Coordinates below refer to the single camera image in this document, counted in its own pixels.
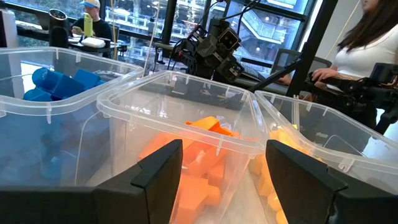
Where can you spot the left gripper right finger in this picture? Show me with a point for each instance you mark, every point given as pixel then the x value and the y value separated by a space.
pixel 301 193

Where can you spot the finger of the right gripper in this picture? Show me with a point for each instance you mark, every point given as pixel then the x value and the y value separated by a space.
pixel 196 35
pixel 234 69

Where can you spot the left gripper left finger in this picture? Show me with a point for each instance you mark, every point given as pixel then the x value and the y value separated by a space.
pixel 155 193

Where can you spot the clear plastic bin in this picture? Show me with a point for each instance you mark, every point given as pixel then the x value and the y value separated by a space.
pixel 62 105
pixel 342 149
pixel 186 93

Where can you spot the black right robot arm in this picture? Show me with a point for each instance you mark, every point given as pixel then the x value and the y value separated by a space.
pixel 183 57

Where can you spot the person's hand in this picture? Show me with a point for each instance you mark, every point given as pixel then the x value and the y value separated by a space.
pixel 326 74

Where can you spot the person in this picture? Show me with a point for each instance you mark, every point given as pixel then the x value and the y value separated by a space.
pixel 367 46
pixel 96 26

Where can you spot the white pouch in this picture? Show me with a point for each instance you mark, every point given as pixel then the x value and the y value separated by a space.
pixel 93 42

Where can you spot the green bottle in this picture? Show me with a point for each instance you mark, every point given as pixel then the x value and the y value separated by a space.
pixel 88 25

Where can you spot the black cylinder device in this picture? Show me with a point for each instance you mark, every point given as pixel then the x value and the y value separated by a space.
pixel 58 28

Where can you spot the dark background desk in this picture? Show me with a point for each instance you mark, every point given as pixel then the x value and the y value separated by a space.
pixel 40 34

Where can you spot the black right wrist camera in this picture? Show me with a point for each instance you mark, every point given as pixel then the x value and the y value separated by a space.
pixel 229 39

